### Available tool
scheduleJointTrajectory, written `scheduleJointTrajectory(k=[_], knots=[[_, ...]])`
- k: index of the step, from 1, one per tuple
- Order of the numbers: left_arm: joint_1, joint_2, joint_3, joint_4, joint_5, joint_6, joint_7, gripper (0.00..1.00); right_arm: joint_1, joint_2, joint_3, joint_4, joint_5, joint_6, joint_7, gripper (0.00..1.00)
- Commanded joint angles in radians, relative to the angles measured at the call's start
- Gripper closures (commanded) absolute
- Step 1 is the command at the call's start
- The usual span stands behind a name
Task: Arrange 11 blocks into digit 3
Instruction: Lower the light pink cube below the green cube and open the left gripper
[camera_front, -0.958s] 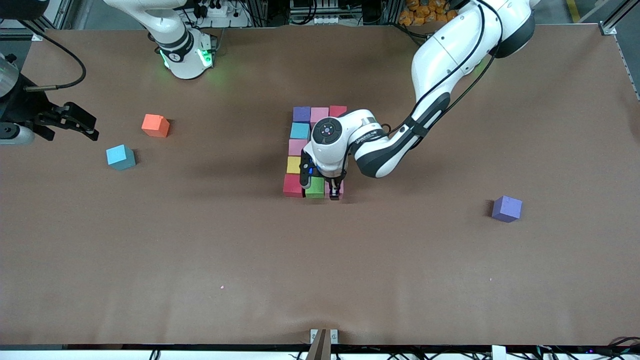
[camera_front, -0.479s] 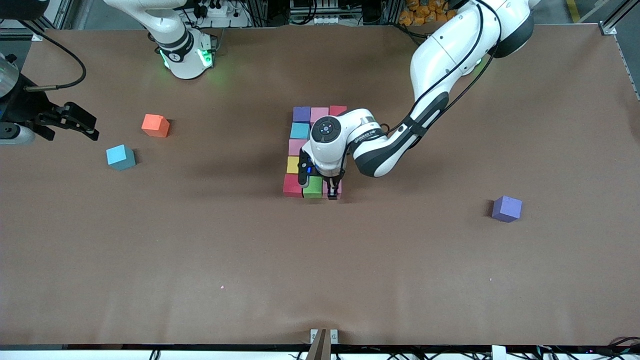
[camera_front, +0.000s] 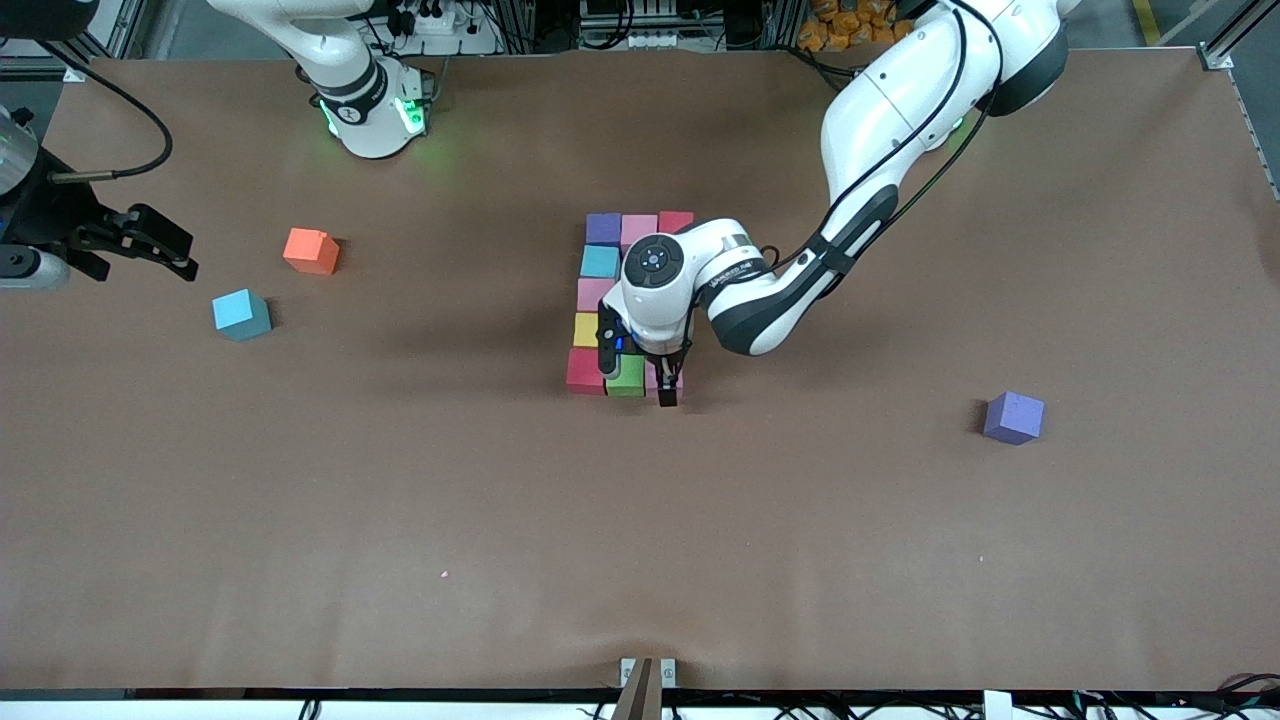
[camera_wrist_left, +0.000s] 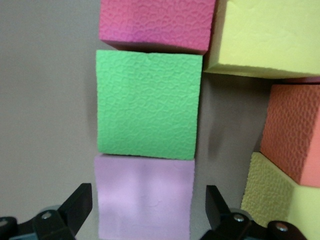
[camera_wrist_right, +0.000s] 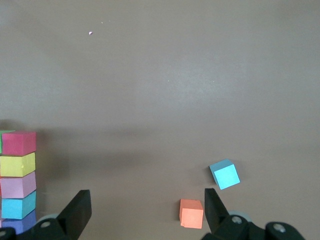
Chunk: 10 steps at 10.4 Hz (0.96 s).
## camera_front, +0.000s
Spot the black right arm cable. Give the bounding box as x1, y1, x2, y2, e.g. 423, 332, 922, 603
30, 35, 174, 183

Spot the paper table cover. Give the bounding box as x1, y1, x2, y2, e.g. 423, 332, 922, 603
0, 45, 1280, 696

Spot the white power strip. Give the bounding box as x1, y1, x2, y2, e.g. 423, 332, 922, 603
385, 0, 501, 56
605, 28, 696, 51

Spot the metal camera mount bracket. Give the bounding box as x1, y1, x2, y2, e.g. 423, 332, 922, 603
618, 655, 679, 720

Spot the bag of orange snacks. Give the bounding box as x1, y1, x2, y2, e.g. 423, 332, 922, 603
797, 0, 916, 53

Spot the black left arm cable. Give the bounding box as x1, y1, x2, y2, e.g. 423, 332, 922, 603
760, 0, 1006, 276

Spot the green foam block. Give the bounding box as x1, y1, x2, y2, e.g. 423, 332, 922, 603
606, 352, 647, 399

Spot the orange foam block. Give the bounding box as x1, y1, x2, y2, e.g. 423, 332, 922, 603
282, 227, 341, 277

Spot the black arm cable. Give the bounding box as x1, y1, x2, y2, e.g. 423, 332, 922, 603
760, 0, 1006, 276
30, 35, 174, 183

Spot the aluminium frame post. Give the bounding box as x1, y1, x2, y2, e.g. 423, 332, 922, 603
40, 0, 151, 83
765, 0, 809, 53
500, 0, 541, 56
1195, 0, 1280, 201

